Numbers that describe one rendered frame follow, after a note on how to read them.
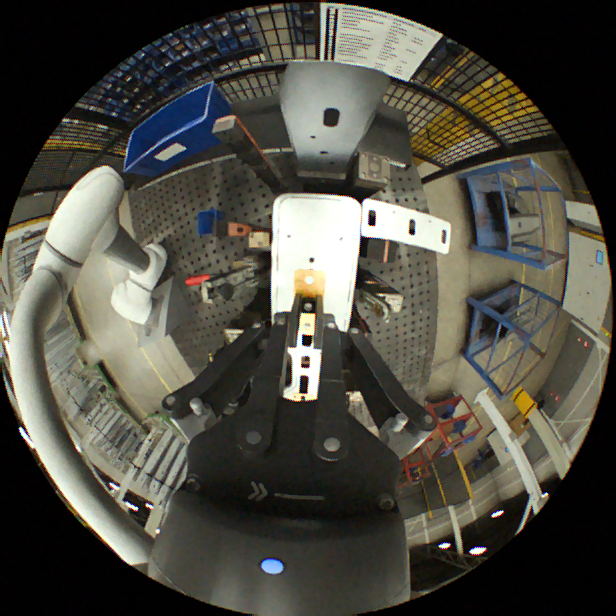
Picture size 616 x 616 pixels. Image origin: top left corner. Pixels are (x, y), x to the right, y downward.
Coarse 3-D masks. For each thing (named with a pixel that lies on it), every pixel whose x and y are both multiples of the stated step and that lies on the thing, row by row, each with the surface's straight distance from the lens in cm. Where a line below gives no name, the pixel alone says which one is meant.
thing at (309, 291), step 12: (300, 276) 21; (312, 276) 21; (324, 276) 21; (300, 288) 21; (312, 288) 21; (324, 288) 21; (312, 300) 21; (312, 312) 21; (300, 324) 23; (312, 324) 23
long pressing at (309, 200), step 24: (288, 216) 46; (312, 216) 46; (336, 216) 46; (360, 216) 48; (288, 240) 46; (312, 240) 45; (336, 240) 46; (288, 264) 46; (312, 264) 46; (336, 264) 46; (288, 288) 48; (336, 288) 48; (336, 312) 50; (312, 336) 53; (312, 360) 58; (288, 384) 68; (312, 384) 66
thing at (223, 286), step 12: (216, 276) 33; (228, 276) 33; (240, 276) 38; (204, 288) 30; (216, 288) 30; (228, 288) 29; (240, 288) 37; (204, 300) 31; (216, 300) 31; (228, 300) 29
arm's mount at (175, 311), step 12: (156, 288) 120; (168, 288) 104; (168, 300) 98; (180, 300) 103; (168, 312) 96; (180, 312) 101; (168, 324) 94; (180, 324) 99; (144, 336) 113; (156, 336) 99
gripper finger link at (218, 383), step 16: (240, 336) 13; (256, 336) 13; (224, 352) 12; (240, 352) 11; (256, 352) 14; (208, 368) 11; (224, 368) 10; (240, 368) 12; (192, 384) 10; (208, 384) 10; (224, 384) 10; (240, 384) 12; (176, 400) 10; (208, 400) 10; (224, 400) 11; (176, 416) 9
